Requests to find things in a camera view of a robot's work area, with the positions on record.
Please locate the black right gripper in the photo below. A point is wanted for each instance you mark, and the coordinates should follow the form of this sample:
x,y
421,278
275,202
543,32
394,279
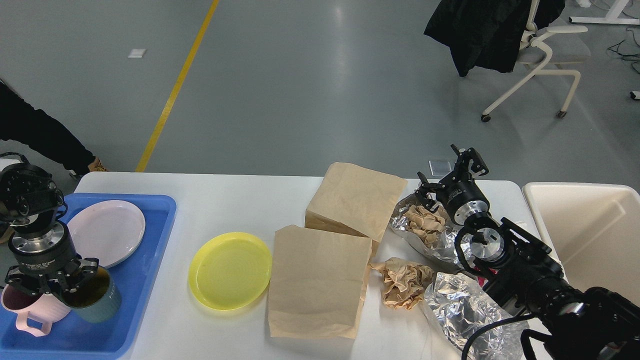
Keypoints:
x,y
460,199

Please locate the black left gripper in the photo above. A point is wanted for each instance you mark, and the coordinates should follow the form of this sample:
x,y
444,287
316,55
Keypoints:
x,y
51,254

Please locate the pink ribbed mug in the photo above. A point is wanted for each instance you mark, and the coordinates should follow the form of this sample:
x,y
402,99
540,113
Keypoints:
x,y
34,314

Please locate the green grey mug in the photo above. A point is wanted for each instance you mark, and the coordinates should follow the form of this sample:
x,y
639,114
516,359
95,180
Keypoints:
x,y
96,301

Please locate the yellow plate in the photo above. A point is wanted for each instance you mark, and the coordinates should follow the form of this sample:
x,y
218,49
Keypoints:
x,y
230,271

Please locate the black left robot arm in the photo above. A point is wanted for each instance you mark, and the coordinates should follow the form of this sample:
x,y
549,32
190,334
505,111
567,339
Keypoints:
x,y
30,202

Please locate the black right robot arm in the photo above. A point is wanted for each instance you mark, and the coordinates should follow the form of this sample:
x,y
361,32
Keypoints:
x,y
597,324

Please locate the crumpled paper in foil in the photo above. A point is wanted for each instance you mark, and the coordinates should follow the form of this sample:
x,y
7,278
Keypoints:
x,y
426,225

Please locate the blue plastic tray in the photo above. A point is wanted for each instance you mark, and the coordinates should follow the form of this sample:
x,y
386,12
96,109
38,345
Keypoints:
x,y
72,338

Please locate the upper aluminium foil sheet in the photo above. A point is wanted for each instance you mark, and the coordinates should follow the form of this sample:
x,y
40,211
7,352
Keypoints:
x,y
444,256

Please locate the aluminium foil sheet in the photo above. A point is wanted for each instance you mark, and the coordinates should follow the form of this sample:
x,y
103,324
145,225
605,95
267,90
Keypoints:
x,y
444,256
459,306

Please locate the pink plate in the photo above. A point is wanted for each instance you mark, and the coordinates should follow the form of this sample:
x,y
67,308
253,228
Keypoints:
x,y
109,231

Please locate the rear brown paper bag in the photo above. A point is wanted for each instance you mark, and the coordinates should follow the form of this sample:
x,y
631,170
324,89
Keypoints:
x,y
355,201

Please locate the brown paper bag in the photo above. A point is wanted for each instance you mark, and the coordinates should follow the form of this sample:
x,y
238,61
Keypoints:
x,y
355,201
318,283

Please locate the crumpled brown paper ball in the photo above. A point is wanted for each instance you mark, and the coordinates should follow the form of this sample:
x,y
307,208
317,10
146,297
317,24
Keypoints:
x,y
404,282

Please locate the white side table corner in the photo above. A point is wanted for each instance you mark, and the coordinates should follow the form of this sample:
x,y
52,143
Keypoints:
x,y
5,162

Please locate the lower aluminium foil sheet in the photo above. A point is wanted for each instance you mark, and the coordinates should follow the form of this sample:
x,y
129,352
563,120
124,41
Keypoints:
x,y
459,306

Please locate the person in black clothes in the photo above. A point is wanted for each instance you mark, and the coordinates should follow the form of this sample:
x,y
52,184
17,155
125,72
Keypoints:
x,y
42,133

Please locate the black jacket on chair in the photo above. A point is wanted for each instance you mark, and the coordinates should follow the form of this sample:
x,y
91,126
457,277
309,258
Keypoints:
x,y
480,33

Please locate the front brown paper bag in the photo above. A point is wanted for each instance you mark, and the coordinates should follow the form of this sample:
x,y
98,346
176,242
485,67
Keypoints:
x,y
318,283

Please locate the white plastic bin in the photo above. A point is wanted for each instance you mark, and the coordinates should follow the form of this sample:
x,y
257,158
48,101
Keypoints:
x,y
594,230

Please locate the white office chair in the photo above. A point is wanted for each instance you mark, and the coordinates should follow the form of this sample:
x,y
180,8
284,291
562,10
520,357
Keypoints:
x,y
543,54

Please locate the white desk base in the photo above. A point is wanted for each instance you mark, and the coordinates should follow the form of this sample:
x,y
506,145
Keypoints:
x,y
615,13

